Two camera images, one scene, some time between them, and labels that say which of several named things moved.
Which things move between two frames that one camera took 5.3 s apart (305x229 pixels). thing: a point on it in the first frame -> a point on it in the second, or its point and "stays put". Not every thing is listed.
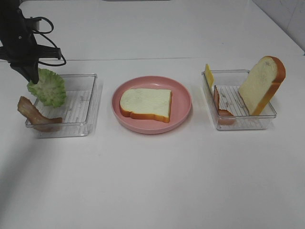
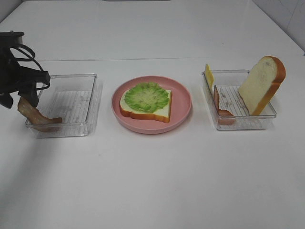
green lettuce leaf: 50,88 -> 147,97
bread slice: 153,103 stays put
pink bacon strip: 225,117 stays put
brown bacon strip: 31,113 stays put
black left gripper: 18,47 -> 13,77
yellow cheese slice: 209,76 stays put
